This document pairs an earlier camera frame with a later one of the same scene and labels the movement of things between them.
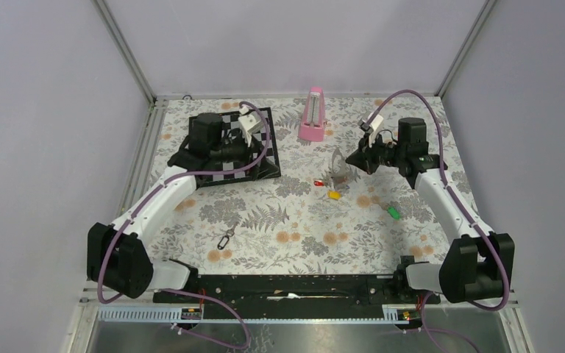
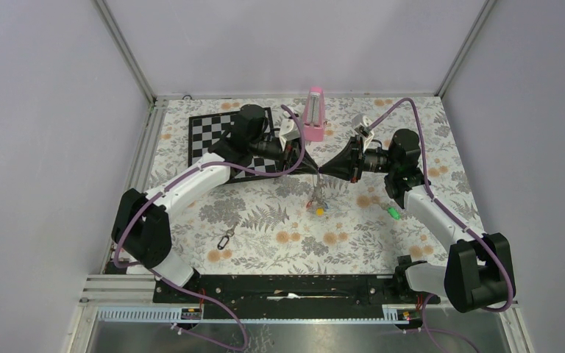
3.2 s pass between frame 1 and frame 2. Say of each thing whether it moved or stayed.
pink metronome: stayed
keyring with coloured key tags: moved
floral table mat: stayed
